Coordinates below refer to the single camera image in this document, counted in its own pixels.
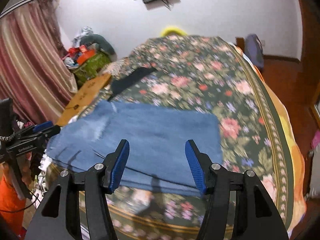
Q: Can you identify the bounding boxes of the blue denim jeans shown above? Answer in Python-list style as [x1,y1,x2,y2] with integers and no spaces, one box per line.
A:
[46,101,223,196]

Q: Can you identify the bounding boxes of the person left hand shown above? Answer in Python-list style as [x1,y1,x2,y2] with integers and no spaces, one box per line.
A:
[2,152,33,188]

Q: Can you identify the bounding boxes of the striped red gold curtain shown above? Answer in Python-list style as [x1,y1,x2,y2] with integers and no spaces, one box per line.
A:
[1,0,78,124]

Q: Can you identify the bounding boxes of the wooden lap desk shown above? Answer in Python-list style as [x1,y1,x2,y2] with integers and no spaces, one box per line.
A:
[56,73,112,126]

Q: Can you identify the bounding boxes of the green fabric storage box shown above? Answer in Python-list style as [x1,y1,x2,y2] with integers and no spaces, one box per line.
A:
[72,52,111,87]

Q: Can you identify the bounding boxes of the orange box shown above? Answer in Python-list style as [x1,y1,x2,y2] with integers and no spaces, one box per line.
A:
[77,49,96,65]

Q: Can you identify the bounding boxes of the black folded garment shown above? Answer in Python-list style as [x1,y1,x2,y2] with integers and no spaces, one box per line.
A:
[108,67,157,101]

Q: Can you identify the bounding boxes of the floral green bedspread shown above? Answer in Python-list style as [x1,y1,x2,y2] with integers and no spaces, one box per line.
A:
[47,35,296,240]

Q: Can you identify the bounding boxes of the white crumpled cloth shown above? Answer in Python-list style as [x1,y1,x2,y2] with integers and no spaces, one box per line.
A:
[72,27,94,47]

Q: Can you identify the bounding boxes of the yellow foam bed rail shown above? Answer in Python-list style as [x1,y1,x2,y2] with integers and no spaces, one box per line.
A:
[160,26,188,37]

